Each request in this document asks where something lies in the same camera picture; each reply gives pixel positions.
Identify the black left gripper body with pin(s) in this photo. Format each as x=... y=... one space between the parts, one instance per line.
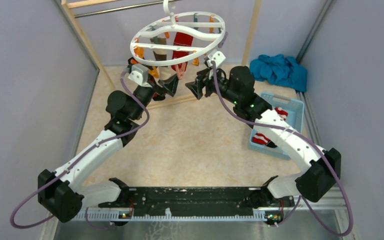
x=158 y=90

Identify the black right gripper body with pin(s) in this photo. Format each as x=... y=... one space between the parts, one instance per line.
x=209 y=84

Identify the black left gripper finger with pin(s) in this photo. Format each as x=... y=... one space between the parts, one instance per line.
x=152 y=70
x=170 y=85

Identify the white round clip hanger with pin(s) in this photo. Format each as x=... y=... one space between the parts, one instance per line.
x=175 y=39

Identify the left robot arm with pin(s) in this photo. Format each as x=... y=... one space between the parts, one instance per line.
x=62 y=191

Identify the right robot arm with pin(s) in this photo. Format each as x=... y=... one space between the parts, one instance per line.
x=319 y=168

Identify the brown beige sock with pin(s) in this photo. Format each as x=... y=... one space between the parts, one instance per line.
x=161 y=55

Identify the metal hanging rod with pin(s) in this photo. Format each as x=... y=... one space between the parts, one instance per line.
x=118 y=9

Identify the red white striped sock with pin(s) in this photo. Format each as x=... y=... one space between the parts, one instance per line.
x=260 y=138

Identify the blue crumpled cloth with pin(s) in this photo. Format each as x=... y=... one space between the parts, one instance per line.
x=280 y=70

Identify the black striped sock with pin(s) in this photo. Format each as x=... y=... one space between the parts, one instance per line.
x=271 y=144

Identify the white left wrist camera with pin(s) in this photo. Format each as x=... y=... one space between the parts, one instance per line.
x=139 y=74

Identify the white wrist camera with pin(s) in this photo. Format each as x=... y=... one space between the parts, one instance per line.
x=139 y=74
x=214 y=58

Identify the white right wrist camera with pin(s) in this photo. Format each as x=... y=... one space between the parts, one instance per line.
x=214 y=58

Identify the light wooden rack frame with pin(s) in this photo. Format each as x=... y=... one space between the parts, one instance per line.
x=202 y=25

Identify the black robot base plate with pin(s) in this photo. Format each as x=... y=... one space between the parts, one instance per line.
x=196 y=201

